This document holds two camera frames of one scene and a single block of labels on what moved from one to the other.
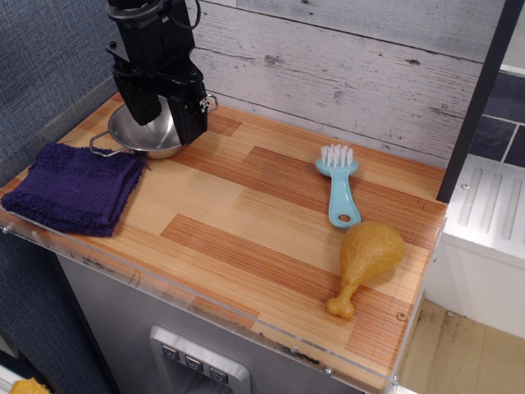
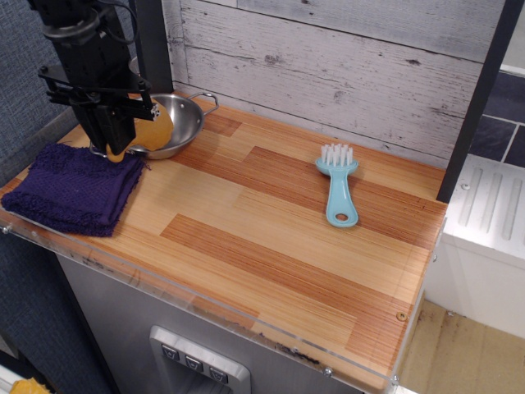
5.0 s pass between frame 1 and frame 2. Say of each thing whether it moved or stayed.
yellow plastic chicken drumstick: moved
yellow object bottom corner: stayed
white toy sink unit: stayed
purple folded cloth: stayed
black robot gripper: moved
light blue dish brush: stayed
